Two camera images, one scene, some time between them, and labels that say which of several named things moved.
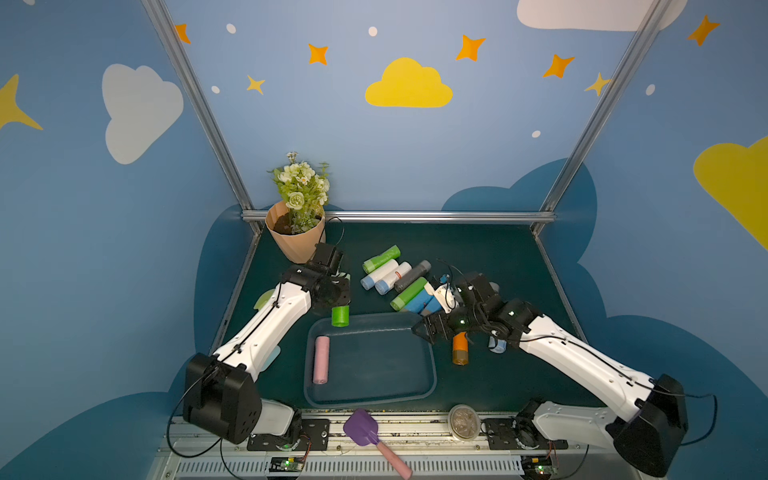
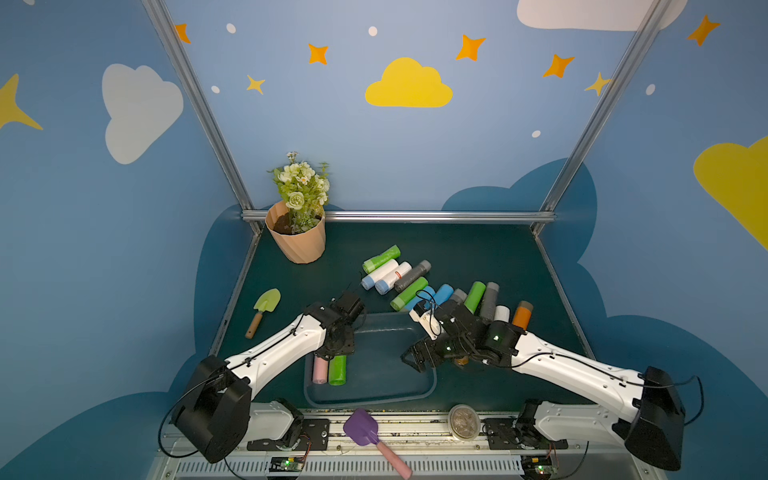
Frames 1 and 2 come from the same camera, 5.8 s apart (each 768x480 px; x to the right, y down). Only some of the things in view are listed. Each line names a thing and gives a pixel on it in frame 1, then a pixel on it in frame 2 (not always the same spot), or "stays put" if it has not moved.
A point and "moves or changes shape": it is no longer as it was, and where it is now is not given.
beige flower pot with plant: x=296 y=222 stays put
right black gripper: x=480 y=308 → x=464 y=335
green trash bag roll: x=340 y=316 moves or changes shape
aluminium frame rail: x=252 y=216 stays put
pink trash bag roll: x=321 y=360 stays put
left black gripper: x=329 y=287 → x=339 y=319
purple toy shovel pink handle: x=363 y=429 stays put
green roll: x=378 y=261 stays put
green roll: x=400 y=301 stays put
